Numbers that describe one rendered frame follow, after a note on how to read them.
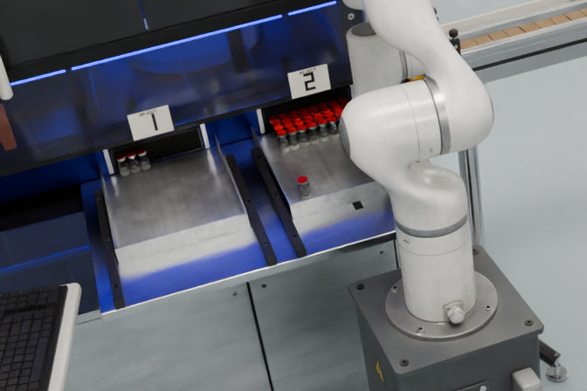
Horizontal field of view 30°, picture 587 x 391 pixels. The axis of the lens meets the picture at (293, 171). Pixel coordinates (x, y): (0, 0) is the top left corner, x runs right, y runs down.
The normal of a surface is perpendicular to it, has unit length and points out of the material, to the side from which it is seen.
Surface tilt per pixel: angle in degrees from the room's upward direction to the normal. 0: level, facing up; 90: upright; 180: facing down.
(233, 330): 90
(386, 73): 90
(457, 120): 72
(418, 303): 90
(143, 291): 0
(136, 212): 0
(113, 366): 90
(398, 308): 0
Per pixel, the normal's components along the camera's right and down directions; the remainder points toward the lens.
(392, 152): 0.22, 0.52
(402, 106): -0.03, -0.39
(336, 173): -0.16, -0.84
